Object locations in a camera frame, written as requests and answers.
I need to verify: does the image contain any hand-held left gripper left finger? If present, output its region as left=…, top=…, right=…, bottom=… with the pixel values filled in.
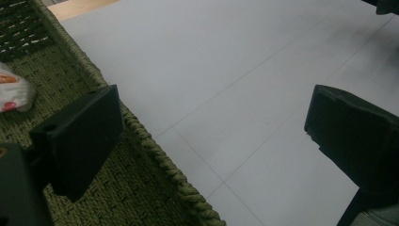
left=29, top=84, right=125, bottom=203

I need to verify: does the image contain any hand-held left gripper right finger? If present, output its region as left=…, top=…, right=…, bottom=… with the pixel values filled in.
left=303, top=84, right=399, bottom=209

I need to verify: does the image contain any green woven basket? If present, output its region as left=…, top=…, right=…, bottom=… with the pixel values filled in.
left=0, top=0, right=228, bottom=226

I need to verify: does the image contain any white fruit-print garment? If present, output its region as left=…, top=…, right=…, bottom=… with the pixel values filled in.
left=0, top=61, right=37, bottom=113

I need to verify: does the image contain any grey-green cloth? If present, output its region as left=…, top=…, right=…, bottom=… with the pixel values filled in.
left=349, top=202, right=399, bottom=226

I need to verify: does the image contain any dark knitted cloth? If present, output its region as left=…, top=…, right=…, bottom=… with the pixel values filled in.
left=0, top=0, right=54, bottom=63

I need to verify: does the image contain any dark object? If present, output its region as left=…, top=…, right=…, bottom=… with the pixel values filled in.
left=360, top=0, right=399, bottom=16

